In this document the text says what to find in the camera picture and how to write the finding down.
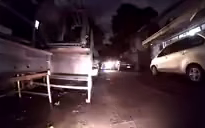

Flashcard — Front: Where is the dark car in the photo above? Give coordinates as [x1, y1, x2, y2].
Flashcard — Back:
[115, 59, 136, 72]

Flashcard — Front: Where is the metal food cart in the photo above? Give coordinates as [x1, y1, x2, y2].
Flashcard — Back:
[0, 34, 54, 105]
[44, 6, 100, 104]

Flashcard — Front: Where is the dark tree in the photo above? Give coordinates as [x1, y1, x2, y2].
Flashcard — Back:
[110, 3, 159, 54]

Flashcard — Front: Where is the dark wet asphalt road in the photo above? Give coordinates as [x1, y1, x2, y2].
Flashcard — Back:
[0, 68, 205, 128]

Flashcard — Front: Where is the white minivan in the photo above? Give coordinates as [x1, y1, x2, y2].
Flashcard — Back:
[149, 33, 205, 83]

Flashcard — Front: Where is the building with roof overhang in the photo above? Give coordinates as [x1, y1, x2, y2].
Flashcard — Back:
[141, 0, 205, 61]

